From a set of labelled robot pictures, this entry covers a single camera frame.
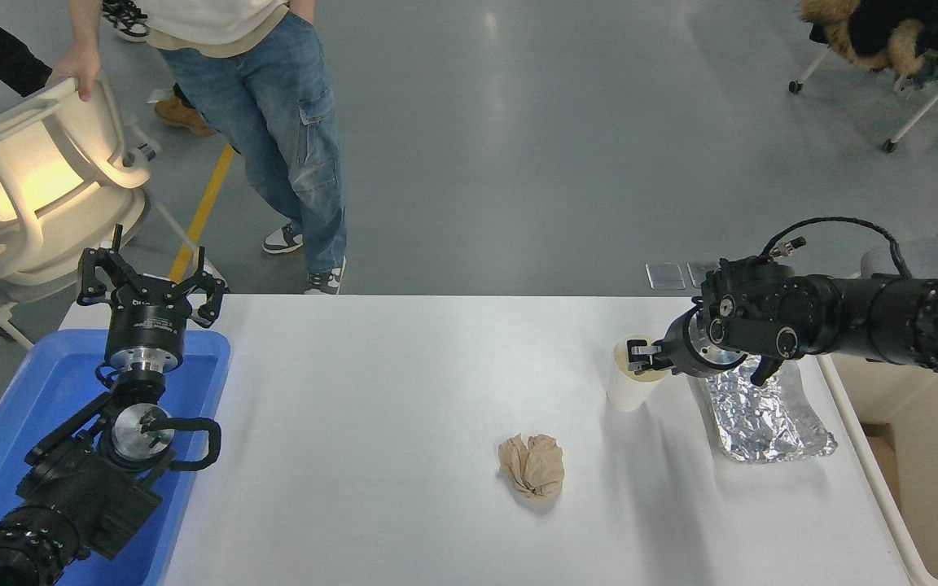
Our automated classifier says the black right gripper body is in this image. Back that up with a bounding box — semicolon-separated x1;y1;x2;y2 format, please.
663;308;718;378

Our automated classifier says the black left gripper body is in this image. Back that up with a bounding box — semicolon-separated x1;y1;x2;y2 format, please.
104;277;194;354

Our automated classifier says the white paper cup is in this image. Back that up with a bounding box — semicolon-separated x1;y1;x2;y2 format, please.
606;334;673;412

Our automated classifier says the cream framed grey chair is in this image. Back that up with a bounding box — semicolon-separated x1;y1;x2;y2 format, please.
0;77;230;351

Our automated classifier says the person's right hand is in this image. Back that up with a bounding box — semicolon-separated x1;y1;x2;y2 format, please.
47;45;103;103

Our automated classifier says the crumpled silver foil tray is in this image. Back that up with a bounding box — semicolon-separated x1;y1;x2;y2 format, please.
697;354;838;465

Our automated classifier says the blue plastic tray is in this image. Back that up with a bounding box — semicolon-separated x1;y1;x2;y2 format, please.
0;328;231;586

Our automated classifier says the crumpled tan paper ball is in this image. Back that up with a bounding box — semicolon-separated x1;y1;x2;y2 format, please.
498;434;565;499

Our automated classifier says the grey padded chair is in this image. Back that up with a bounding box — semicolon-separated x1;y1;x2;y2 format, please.
860;203;938;282

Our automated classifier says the white rolling chair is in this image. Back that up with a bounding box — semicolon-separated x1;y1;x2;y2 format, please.
789;45;938;153

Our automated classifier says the black fur trimmed coat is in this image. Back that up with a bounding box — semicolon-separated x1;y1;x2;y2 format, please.
799;0;938;107

